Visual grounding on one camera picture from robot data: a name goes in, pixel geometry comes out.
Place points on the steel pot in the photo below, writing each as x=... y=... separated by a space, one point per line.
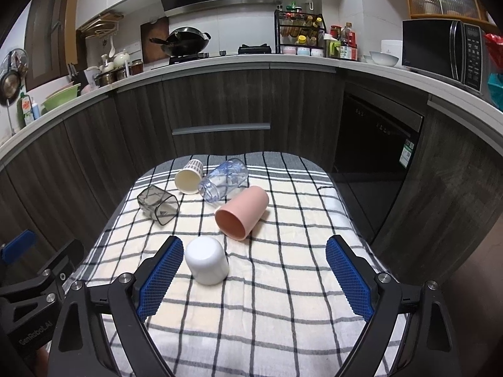
x=105 y=78

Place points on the white cup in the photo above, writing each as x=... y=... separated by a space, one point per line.
x=206 y=261

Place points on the dark wooden cutting board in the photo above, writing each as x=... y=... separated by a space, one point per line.
x=151 y=33

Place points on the cream ribbed cup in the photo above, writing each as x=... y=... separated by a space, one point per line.
x=188 y=178

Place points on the black gas stove burner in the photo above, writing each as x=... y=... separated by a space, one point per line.
x=254 y=49

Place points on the hanging frying pan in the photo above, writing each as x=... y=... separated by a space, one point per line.
x=10 y=82

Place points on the grey transparent square cup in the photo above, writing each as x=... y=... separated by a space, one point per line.
x=159 y=204

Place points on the teal plastic basket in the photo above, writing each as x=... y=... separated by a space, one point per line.
x=496 y=90

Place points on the white bowl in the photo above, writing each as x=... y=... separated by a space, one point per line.
x=384 y=59

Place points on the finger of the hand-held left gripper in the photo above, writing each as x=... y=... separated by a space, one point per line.
x=17 y=243
x=65 y=259

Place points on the green dish soap bottle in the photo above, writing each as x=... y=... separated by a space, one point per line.
x=25 y=112

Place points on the brown wooden door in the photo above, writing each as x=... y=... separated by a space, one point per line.
x=47 y=35

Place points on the dark soy sauce bottle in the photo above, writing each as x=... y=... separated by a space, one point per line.
x=347 y=43

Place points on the pink cup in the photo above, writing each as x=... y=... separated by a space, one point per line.
x=241 y=214

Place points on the white teapot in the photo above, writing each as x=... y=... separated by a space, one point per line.
x=121 y=59

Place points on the green plastic basin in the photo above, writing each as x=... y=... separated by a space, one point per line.
x=61 y=98

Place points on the black checked cream cloth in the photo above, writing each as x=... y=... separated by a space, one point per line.
x=259 y=314

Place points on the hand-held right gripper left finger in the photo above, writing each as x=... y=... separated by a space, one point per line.
x=161 y=279

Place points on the red lidded jar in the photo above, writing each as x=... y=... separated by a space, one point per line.
x=334 y=31

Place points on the white ladle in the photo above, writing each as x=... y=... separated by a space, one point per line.
x=112 y=49

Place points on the row of seasoning bottles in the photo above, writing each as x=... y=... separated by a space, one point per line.
x=300 y=31

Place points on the black wok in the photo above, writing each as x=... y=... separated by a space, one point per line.
x=186 y=41

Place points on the hanging board rack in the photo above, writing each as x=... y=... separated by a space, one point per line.
x=103 y=23

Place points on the black built-in dishwasher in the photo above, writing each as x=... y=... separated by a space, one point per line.
x=373 y=157

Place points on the black spice rack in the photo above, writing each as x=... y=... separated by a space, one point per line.
x=278 y=31

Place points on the black microwave oven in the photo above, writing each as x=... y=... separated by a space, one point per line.
x=432 y=49

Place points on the clear bluish plastic cup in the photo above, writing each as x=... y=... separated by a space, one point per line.
x=224 y=180

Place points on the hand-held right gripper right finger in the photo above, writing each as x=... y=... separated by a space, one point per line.
x=349 y=279

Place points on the red plastic bag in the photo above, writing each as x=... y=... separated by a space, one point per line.
x=495 y=53

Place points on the small blue bottle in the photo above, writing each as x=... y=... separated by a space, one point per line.
x=35 y=110

